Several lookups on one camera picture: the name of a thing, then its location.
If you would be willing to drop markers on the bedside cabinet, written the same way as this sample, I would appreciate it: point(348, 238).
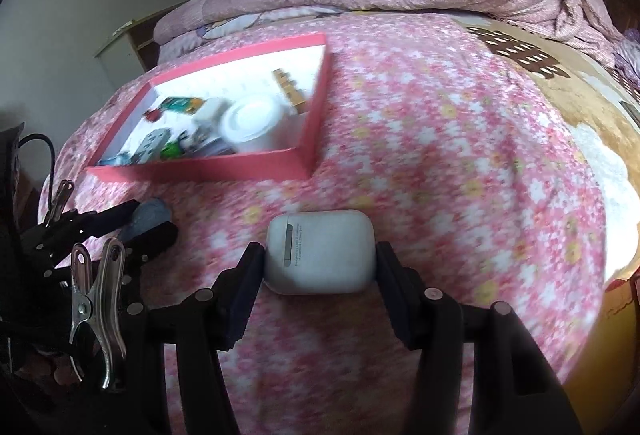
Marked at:
point(120, 50)

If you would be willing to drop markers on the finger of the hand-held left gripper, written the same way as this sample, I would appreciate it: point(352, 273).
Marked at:
point(155, 237)
point(147, 215)

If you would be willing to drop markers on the white jar with orange label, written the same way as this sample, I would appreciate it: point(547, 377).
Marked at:
point(250, 120)

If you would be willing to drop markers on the metal spring clip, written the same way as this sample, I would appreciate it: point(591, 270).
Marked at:
point(107, 295)
point(62, 195)

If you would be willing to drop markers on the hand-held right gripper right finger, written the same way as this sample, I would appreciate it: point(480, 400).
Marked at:
point(397, 295)

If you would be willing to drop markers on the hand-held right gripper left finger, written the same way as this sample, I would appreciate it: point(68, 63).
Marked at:
point(247, 287)

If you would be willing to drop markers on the small green item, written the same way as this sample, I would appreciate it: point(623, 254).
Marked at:
point(172, 150)

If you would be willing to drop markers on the wooden block toy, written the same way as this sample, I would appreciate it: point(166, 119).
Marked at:
point(292, 92)

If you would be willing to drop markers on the small teal packet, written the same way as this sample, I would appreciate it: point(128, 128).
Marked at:
point(180, 105)

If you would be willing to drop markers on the red and yellow toy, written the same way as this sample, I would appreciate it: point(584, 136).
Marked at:
point(152, 115)

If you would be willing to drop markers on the small blue item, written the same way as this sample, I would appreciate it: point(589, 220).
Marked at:
point(114, 160)

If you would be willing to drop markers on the pink floral bed sheet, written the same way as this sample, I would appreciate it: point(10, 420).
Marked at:
point(425, 140)

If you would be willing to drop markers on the small printed box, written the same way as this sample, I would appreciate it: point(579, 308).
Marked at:
point(205, 142)

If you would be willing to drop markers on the white earbud case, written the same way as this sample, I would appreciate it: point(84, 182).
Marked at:
point(325, 255)

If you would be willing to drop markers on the red cardboard box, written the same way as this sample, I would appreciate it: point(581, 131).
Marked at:
point(225, 167)

